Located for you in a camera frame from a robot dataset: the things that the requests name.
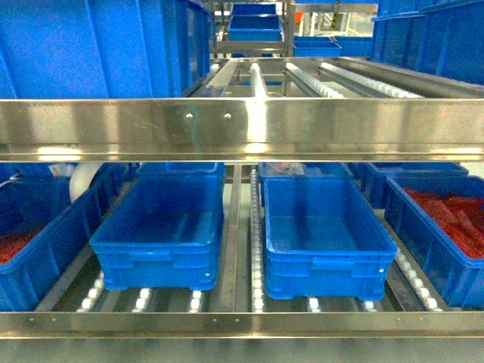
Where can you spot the empty blue bin left centre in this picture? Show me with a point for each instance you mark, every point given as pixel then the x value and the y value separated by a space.
pixel 166 232

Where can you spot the large blue bin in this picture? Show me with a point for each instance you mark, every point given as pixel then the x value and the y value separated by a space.
pixel 443 38
pixel 102 49

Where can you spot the blue bin behind centre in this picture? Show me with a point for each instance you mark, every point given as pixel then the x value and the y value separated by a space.
pixel 187 172

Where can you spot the blue bin far left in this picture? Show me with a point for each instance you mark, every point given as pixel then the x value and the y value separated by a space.
pixel 42 231

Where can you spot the large blue bin upper right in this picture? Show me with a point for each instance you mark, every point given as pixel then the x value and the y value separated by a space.
pixel 443 38

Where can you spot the blue bin with red parts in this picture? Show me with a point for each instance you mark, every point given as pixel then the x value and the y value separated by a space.
pixel 458 278

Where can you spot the empty blue bin right centre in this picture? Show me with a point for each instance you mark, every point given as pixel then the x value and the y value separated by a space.
pixel 323 239

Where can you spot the curled white paper sheet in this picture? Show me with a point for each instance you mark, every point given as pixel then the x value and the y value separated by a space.
pixel 82 177

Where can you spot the large blue bin upper left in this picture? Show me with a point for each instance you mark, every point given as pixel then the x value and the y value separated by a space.
pixel 102 49

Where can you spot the stainless steel shelf rack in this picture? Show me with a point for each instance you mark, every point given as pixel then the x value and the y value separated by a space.
pixel 443 123

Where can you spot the empty blue bin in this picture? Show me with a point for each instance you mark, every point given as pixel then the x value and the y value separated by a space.
pixel 166 232
pixel 323 239

